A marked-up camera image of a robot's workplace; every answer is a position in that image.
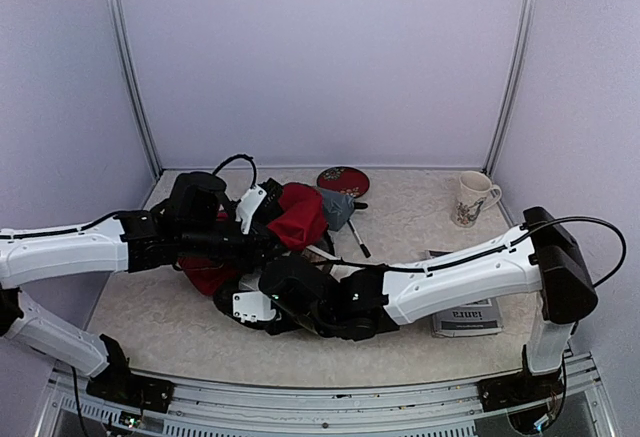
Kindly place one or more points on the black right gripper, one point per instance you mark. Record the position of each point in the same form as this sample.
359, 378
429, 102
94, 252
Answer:
276, 332

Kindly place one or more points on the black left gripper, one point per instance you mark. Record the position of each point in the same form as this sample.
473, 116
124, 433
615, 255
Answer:
255, 253

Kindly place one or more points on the red student backpack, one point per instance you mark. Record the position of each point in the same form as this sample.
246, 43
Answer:
296, 218

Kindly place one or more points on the ianra magazine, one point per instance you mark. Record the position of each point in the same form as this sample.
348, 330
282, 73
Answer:
475, 319

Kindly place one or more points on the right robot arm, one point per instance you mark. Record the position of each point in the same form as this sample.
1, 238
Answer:
538, 256

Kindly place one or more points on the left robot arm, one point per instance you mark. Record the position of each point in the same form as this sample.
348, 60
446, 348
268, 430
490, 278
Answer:
197, 220

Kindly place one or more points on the grey pencil pouch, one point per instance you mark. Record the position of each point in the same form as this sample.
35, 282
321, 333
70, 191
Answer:
338, 207

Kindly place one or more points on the white ceramic mug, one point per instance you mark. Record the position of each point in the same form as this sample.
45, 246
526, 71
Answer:
475, 193

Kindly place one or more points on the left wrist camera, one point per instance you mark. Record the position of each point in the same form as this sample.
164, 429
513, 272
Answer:
260, 202

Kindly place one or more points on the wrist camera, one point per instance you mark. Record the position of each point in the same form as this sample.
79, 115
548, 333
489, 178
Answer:
260, 202
249, 304

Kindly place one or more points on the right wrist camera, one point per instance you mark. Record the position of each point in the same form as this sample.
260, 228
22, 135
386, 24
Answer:
249, 304

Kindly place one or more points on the aluminium front rail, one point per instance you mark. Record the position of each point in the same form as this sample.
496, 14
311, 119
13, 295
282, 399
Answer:
208, 408

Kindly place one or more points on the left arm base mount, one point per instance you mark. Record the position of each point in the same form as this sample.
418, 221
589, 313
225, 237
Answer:
118, 384

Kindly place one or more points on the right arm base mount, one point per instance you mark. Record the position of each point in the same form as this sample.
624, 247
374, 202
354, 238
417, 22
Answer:
519, 388

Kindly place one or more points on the left aluminium frame post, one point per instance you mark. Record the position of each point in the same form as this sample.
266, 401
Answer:
126, 60

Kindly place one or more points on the aluminium frame post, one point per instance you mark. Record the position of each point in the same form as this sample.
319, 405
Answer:
126, 60
508, 100

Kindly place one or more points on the right aluminium frame post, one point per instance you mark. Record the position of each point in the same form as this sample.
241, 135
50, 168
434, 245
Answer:
508, 100

